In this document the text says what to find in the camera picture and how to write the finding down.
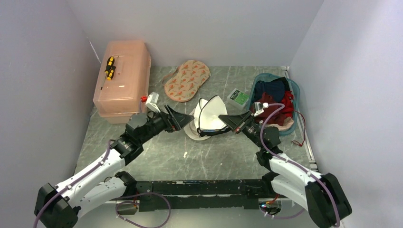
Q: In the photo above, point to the teal plastic basket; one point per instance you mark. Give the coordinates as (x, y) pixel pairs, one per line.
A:
(295, 90)

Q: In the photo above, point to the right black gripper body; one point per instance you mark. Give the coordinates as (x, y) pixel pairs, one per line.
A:
(251, 131)

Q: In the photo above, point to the pink plastic storage box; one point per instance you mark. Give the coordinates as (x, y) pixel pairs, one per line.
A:
(120, 97)

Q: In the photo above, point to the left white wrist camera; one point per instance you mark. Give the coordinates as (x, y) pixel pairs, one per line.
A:
(151, 102)

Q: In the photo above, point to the green white small box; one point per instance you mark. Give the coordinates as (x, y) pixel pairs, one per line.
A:
(238, 99)

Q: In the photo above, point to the dark red bra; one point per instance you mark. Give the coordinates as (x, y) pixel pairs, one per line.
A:
(277, 118)

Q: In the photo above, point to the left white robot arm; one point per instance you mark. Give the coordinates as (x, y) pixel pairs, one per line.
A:
(62, 205)

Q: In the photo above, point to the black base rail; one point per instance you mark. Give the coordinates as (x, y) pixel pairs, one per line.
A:
(200, 194)

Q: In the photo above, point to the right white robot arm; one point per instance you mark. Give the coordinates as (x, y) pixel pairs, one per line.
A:
(321, 195)

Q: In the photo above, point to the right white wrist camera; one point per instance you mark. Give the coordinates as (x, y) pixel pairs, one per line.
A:
(259, 107)

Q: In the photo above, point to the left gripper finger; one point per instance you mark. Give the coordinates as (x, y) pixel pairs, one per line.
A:
(181, 120)
(170, 112)

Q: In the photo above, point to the patterned beige oven mitt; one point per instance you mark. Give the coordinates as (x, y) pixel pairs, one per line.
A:
(183, 84)

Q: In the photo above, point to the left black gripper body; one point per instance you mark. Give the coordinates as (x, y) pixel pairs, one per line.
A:
(158, 123)

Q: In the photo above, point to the beige pink cloth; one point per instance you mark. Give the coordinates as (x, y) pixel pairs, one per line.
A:
(288, 123)

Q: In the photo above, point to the navy blue cloth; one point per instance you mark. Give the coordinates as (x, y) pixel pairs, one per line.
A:
(275, 88)

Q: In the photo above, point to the white mesh laundry bag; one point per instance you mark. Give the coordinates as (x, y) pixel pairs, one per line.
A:
(191, 128)

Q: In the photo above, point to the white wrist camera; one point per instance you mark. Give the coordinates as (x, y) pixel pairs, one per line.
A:
(259, 107)
(151, 102)

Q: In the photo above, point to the red cloth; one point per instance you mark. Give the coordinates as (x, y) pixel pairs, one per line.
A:
(287, 101)

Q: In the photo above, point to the yellow black screwdriver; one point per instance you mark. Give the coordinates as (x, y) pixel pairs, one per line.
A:
(109, 74)
(109, 64)

